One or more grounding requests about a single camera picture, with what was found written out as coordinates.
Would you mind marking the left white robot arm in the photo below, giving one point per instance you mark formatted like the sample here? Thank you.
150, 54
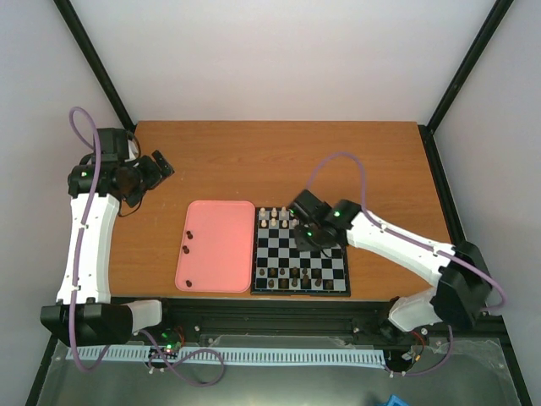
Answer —
83, 313

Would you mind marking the pink plastic tray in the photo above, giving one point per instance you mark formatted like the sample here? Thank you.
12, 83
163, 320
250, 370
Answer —
220, 258

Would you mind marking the black frame post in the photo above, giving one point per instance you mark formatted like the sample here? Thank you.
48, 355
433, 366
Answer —
468, 63
86, 46

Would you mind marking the right black frame post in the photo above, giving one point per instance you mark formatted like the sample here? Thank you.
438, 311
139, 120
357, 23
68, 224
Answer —
468, 63

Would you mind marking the blue object at bottom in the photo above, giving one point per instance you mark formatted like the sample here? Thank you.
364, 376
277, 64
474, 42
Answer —
393, 400

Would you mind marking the black white chess board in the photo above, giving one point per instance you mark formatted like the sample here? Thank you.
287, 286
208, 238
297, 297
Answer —
274, 247

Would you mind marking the light blue cable duct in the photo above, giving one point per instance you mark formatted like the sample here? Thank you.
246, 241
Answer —
368, 358

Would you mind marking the left black frame post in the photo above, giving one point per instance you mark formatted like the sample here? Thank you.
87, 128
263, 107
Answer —
86, 46

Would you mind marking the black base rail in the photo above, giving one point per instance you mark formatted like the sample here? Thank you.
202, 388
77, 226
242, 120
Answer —
352, 321

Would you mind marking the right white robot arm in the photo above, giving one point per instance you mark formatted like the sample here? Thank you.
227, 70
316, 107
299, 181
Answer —
457, 274

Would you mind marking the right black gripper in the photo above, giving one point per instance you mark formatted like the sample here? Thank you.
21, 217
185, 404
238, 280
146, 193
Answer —
303, 245

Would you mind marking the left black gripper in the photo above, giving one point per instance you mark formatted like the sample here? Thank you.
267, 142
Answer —
133, 198

